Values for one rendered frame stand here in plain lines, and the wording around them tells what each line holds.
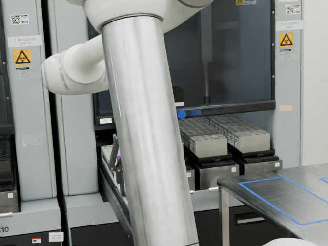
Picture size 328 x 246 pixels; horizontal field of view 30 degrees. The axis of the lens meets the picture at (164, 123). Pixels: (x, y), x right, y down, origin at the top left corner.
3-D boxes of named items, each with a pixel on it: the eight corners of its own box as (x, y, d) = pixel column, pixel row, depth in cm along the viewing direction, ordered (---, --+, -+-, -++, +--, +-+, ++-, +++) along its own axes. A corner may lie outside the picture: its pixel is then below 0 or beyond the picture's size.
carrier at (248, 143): (268, 149, 211) (268, 132, 210) (270, 150, 209) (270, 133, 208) (236, 152, 209) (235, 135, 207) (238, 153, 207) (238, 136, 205)
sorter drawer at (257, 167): (186, 138, 266) (185, 117, 264) (216, 134, 269) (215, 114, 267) (249, 189, 197) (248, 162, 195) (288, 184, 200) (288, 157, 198)
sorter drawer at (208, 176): (152, 141, 262) (151, 121, 260) (183, 138, 266) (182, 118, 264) (203, 194, 193) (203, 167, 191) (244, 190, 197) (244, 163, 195)
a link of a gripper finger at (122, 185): (123, 172, 163) (120, 172, 163) (124, 196, 165) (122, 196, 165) (121, 168, 166) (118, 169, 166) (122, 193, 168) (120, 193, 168)
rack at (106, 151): (101, 163, 208) (100, 146, 207) (130, 160, 211) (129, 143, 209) (116, 190, 180) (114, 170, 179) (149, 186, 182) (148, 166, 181)
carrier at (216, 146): (226, 153, 208) (225, 136, 206) (228, 155, 206) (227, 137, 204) (193, 157, 205) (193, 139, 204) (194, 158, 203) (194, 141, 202)
